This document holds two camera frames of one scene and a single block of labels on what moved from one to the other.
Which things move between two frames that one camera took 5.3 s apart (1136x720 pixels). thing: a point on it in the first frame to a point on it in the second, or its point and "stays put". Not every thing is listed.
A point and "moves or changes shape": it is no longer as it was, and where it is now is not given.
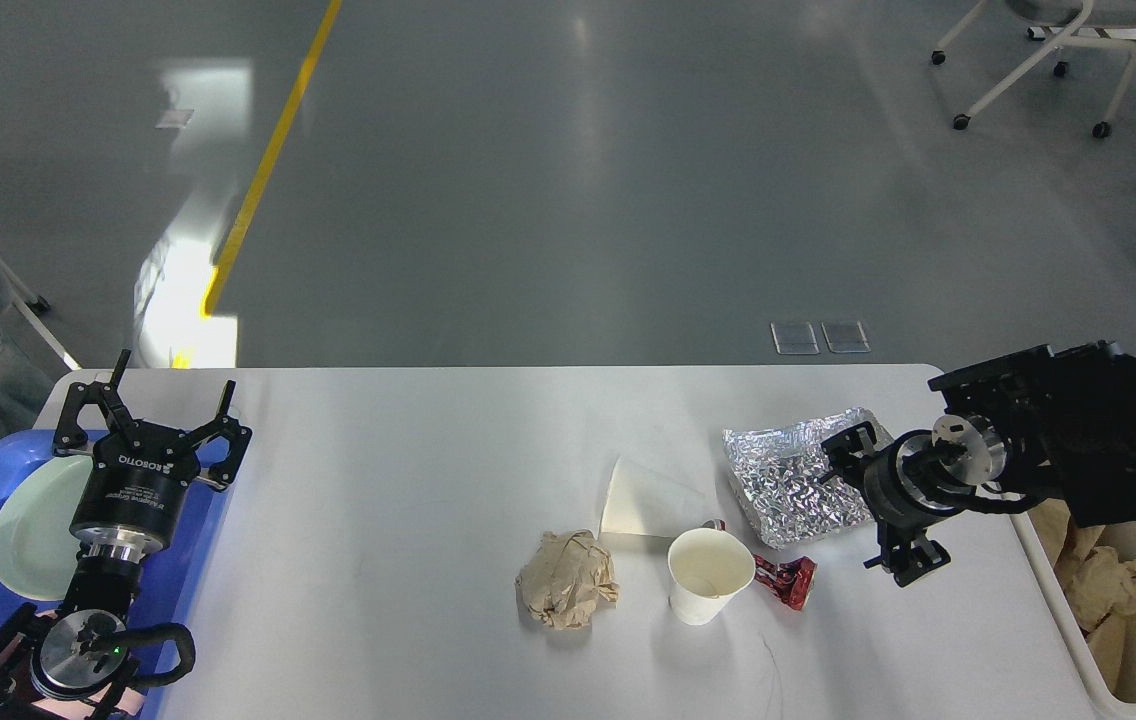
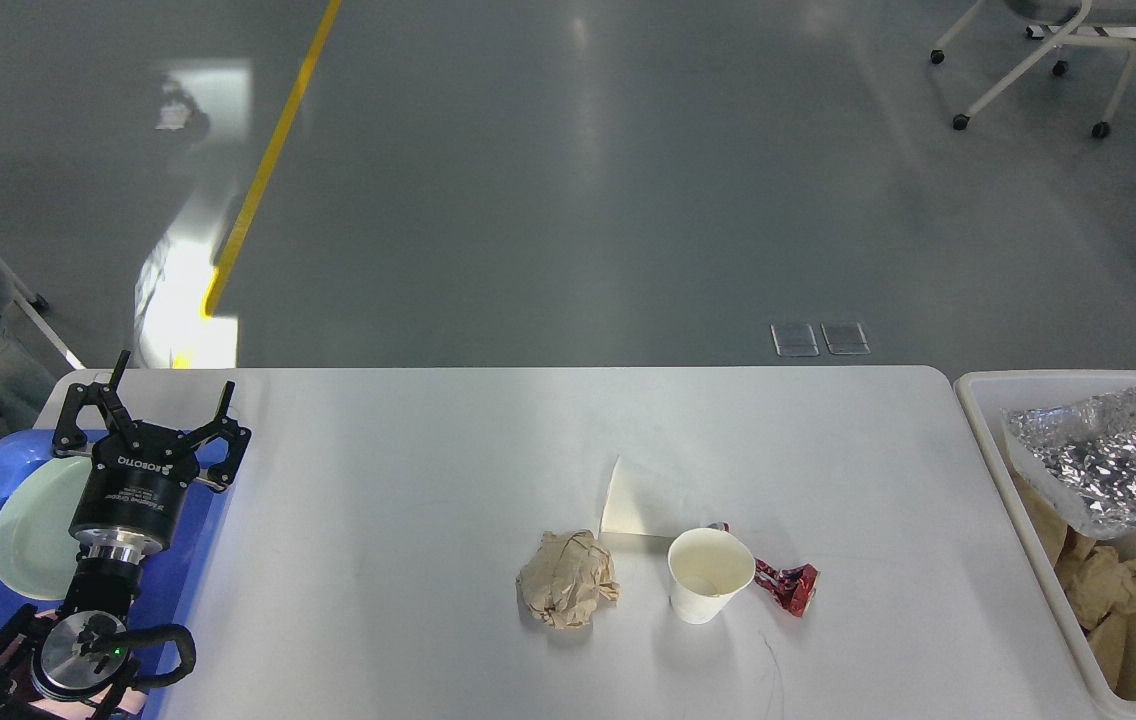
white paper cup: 706,568 stays put
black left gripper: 131,500 stays put
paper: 1100,585 stays put
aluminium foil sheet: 775,473 moves or changes shape
